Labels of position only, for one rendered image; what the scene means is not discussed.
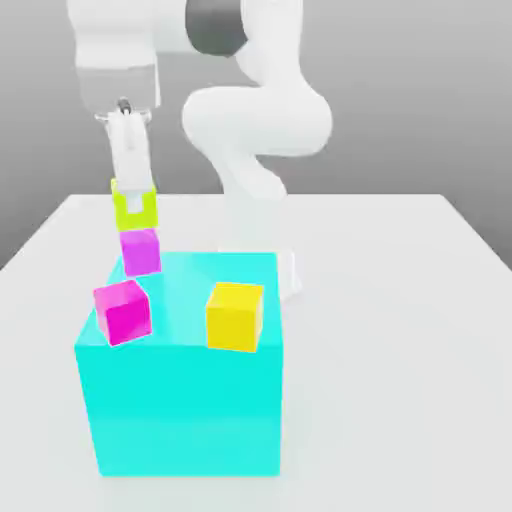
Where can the small yellow cube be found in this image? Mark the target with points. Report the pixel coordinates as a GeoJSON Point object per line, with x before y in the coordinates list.
{"type": "Point", "coordinates": [232, 324]}

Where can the large cyan box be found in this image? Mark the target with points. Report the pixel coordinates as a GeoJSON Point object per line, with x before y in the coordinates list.
{"type": "Point", "coordinates": [180, 408]}

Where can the small lime cube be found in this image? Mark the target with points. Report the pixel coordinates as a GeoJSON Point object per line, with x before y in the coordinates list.
{"type": "Point", "coordinates": [136, 220]}

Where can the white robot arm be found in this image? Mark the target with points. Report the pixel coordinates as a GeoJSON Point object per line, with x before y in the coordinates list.
{"type": "Point", "coordinates": [260, 120]}

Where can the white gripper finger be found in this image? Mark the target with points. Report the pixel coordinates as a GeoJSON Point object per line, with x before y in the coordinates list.
{"type": "Point", "coordinates": [135, 203]}

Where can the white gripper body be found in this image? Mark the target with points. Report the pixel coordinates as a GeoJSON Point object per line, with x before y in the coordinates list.
{"type": "Point", "coordinates": [130, 164]}

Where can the small magenta cube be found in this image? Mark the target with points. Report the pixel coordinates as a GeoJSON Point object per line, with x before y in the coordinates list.
{"type": "Point", "coordinates": [126, 320]}

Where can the small violet cube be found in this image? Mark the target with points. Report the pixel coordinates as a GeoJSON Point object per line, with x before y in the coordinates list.
{"type": "Point", "coordinates": [140, 252]}

